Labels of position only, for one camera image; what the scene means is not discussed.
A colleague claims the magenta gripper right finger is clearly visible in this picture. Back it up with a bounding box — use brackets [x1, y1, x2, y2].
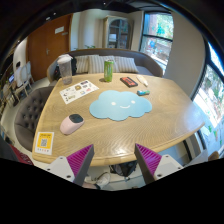
[134, 143, 184, 185]

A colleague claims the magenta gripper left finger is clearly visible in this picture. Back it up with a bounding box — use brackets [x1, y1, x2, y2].
[45, 143, 95, 187]

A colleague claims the pink computer mouse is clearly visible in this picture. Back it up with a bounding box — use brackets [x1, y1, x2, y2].
[60, 114, 84, 135]

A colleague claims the blue cloud mouse pad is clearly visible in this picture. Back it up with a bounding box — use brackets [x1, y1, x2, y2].
[89, 90, 152, 121]

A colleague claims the black backpack under table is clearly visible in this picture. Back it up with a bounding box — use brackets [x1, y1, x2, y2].
[109, 160, 137, 177]

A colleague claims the white sneaker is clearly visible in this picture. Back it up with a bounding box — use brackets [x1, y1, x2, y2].
[96, 172, 110, 189]

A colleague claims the yellow QR code card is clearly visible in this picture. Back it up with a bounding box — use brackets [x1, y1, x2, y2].
[35, 132, 54, 155]

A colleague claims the small teal gadget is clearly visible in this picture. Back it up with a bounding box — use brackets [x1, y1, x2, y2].
[137, 90, 150, 96]

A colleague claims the white sticker sheet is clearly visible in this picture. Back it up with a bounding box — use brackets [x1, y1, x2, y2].
[60, 80, 98, 104]

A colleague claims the grey tufted armchair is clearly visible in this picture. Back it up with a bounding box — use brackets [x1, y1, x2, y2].
[14, 86, 53, 151]

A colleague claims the black red phone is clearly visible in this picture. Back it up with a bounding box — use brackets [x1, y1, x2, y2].
[120, 77, 137, 88]

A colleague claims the cream oblong case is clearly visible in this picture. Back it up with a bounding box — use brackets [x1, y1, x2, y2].
[136, 75, 148, 87]

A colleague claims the striped cushion middle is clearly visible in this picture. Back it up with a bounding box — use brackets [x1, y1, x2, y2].
[88, 55, 119, 74]

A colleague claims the striped cushion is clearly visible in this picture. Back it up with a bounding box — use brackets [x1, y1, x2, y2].
[76, 55, 88, 73]
[115, 56, 138, 73]
[88, 55, 119, 74]

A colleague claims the striped cushion right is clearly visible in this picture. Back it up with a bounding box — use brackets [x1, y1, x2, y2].
[115, 56, 138, 73]

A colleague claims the striped cushion left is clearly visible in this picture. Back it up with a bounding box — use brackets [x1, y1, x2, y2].
[76, 55, 88, 73]

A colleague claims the grey curved sofa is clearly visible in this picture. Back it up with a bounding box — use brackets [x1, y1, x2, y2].
[46, 47, 164, 84]

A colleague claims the green drink can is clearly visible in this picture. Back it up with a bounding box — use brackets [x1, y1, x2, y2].
[104, 60, 114, 82]

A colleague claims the clear plastic tumbler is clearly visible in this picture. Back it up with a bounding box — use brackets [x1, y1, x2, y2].
[58, 56, 72, 85]

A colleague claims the wooden door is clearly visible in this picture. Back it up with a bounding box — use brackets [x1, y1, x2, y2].
[27, 14, 72, 81]

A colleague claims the glass door cabinet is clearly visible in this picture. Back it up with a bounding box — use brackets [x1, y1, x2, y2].
[103, 16, 133, 49]

